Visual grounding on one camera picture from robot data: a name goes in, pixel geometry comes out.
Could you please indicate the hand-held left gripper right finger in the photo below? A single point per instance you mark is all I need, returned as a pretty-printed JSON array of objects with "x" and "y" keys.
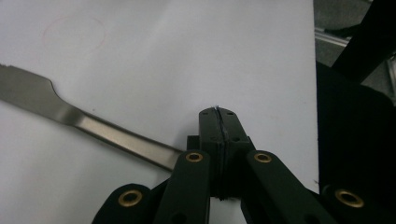
[{"x": 233, "y": 137}]

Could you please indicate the metal table knife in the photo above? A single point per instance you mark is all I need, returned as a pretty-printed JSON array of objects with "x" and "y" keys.
[{"x": 93, "y": 124}]

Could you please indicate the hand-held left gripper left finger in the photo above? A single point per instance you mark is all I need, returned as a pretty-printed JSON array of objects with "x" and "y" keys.
[{"x": 210, "y": 130}]

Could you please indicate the dark cloth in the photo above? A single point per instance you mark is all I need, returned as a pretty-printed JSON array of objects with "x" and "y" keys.
[{"x": 351, "y": 130}]

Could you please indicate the black metal stand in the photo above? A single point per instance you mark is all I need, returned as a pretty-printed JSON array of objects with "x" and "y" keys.
[{"x": 367, "y": 37}]

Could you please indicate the aluminium floor rail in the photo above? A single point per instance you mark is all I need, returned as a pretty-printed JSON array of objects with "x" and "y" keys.
[{"x": 330, "y": 35}]

